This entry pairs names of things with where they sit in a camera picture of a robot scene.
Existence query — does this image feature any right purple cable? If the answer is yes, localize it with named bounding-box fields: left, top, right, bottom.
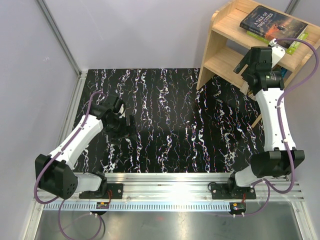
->
left=207, top=37, right=320, bottom=217

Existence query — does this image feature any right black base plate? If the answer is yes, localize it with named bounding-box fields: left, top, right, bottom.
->
left=207, top=182, right=257, bottom=200

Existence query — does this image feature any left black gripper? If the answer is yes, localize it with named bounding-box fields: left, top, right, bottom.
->
left=106, top=114, right=138, bottom=146

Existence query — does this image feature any dark Tale of Two Cities book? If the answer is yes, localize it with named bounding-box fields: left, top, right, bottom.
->
left=239, top=5, right=308, bottom=49

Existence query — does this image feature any blue 26-storey treehouse book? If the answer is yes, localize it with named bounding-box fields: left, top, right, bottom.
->
left=280, top=67, right=288, bottom=78

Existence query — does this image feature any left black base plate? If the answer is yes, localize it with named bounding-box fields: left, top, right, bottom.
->
left=79, top=183, right=124, bottom=200

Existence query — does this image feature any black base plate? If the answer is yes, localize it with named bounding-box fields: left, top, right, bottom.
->
left=79, top=183, right=124, bottom=200
left=207, top=182, right=257, bottom=200

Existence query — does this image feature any aluminium mounting rail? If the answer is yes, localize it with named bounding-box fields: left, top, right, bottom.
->
left=37, top=173, right=304, bottom=213

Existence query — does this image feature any blue book back cover up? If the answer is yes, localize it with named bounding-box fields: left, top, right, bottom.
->
left=247, top=87, right=257, bottom=101

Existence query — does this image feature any wooden two-tier shelf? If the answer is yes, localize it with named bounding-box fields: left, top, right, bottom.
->
left=196, top=0, right=320, bottom=128

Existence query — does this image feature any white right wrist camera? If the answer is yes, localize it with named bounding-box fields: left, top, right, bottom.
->
left=268, top=38, right=286, bottom=68

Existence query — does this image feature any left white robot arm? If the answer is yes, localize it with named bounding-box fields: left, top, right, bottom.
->
left=33, top=97, right=137, bottom=204

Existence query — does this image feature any lime green treehouse book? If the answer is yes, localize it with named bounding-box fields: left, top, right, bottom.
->
left=246, top=30, right=310, bottom=56

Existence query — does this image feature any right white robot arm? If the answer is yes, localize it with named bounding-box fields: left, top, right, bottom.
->
left=226, top=45, right=305, bottom=199

